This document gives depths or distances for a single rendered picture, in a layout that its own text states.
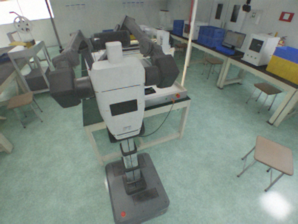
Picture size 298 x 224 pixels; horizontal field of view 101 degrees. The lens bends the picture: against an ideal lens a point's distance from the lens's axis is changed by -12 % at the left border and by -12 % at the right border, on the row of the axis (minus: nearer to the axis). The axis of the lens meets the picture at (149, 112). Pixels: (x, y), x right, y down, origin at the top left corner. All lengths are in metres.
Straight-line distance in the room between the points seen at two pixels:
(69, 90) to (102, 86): 0.12
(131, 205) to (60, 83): 1.19
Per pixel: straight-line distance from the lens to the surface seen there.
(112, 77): 0.59
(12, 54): 3.57
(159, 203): 1.48
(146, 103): 1.47
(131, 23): 1.02
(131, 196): 1.50
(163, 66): 0.65
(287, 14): 5.06
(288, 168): 1.93
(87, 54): 1.11
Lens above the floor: 1.68
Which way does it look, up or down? 40 degrees down
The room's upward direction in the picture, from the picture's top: straight up
